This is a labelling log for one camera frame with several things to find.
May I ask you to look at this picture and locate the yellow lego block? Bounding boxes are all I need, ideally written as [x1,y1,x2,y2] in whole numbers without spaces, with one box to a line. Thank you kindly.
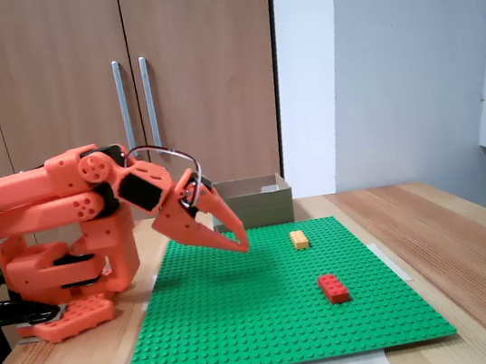
[288,228,313,253]

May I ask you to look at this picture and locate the cardboard box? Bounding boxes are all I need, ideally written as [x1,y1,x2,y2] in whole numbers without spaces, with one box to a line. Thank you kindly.
[205,169,299,235]

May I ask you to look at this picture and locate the green lego baseplate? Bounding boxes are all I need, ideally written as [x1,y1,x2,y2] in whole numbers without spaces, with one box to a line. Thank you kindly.
[101,200,459,364]

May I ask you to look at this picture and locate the red lego block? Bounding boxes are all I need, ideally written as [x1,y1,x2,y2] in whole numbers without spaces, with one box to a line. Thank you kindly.
[317,270,352,308]

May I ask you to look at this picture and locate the small masking tape strip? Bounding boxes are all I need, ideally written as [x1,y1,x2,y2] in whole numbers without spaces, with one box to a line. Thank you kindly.
[137,273,163,312]

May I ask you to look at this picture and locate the gripper servo cable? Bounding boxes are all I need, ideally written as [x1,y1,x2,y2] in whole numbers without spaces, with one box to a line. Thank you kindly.
[120,137,207,218]

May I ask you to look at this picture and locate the metal cabinet handle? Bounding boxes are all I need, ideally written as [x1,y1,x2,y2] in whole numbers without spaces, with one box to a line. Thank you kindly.
[110,59,138,151]
[137,55,164,149]

